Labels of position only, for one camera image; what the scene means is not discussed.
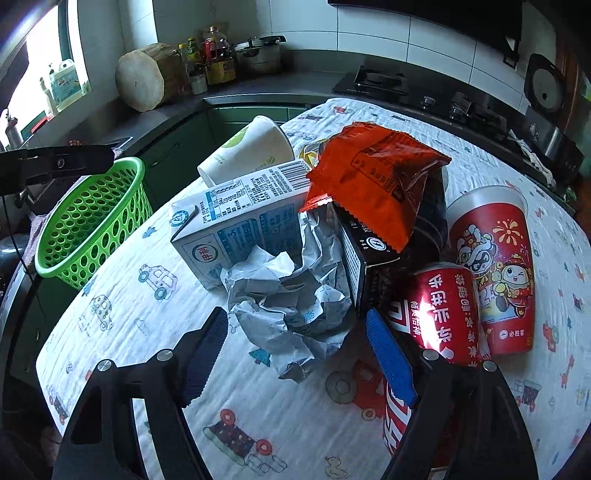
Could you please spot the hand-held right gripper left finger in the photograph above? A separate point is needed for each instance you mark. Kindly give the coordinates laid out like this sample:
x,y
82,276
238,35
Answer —
x,y
207,355

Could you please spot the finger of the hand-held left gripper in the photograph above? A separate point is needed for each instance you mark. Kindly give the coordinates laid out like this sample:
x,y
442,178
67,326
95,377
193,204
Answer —
x,y
60,162

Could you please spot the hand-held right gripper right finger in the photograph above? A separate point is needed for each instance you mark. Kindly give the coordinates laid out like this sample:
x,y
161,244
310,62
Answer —
x,y
390,360

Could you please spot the green plastic basket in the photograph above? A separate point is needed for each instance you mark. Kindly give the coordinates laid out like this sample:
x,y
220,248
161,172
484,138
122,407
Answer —
x,y
92,207

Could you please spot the white paper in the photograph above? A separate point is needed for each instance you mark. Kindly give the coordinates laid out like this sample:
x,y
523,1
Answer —
x,y
286,300

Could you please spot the red cartoon paper cup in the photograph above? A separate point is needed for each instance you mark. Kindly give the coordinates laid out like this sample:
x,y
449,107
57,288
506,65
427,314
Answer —
x,y
498,258

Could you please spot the yellow snack packet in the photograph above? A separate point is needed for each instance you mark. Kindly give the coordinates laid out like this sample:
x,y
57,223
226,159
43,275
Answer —
x,y
310,154

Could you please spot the metal utensil cup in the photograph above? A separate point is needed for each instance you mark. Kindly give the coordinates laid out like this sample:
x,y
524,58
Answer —
x,y
13,134

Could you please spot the slim white bottle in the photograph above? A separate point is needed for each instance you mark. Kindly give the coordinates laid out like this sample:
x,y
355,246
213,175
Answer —
x,y
48,99

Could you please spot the red soda can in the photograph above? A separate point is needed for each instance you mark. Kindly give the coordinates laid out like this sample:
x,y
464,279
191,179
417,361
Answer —
x,y
443,304

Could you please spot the white detergent jug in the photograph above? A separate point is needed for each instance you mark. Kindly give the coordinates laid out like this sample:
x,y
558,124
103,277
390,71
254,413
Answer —
x,y
67,85

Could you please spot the grey cloth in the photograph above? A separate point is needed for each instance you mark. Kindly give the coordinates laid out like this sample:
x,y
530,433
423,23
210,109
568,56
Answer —
x,y
34,240

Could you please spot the printed white tablecloth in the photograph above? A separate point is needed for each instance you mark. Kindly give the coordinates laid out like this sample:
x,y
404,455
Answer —
x,y
277,415

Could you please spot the black cardboard box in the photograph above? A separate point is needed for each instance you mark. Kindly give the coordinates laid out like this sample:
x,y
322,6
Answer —
x,y
364,258

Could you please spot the round wooden chopping block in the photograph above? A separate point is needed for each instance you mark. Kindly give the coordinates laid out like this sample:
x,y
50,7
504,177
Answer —
x,y
138,78

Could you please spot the green kitchen cabinets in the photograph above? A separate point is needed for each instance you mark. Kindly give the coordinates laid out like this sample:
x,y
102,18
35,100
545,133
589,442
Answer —
x,y
175,157

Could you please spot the kitchen window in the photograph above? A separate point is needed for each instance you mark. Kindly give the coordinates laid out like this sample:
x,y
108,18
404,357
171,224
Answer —
x,y
46,46

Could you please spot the dark glossy bag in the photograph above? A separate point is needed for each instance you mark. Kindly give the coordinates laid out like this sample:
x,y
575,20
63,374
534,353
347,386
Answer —
x,y
429,221

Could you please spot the white blue milk carton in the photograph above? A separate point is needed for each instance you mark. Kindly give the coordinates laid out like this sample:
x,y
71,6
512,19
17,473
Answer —
x,y
240,207

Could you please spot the small white seasoning jar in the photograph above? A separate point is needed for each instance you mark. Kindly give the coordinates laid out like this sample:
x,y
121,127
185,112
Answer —
x,y
198,82

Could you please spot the yellow cap sauce bottle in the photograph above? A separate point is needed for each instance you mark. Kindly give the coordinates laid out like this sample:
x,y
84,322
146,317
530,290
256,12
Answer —
x,y
194,50

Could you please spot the red snack bag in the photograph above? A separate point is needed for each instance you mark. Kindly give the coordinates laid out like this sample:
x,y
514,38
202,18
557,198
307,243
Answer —
x,y
378,184

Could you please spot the white green paper cup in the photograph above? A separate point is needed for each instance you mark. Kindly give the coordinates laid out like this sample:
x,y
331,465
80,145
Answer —
x,y
244,147

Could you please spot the large oil bottle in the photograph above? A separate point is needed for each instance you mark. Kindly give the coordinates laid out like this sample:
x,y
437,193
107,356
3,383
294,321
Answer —
x,y
219,67

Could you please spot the steel pressure cooker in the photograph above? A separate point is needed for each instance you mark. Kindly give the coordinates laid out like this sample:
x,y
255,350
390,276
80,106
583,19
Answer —
x,y
258,55

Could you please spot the white rag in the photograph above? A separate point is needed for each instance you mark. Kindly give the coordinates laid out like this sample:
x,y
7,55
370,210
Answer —
x,y
531,157

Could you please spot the black rice cooker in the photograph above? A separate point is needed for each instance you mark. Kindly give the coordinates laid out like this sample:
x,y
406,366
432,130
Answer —
x,y
549,138

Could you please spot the black gas stove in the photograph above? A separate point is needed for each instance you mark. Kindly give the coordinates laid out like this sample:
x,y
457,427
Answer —
x,y
369,83

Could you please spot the black range hood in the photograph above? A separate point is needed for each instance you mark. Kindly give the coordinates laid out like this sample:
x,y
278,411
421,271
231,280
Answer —
x,y
438,18

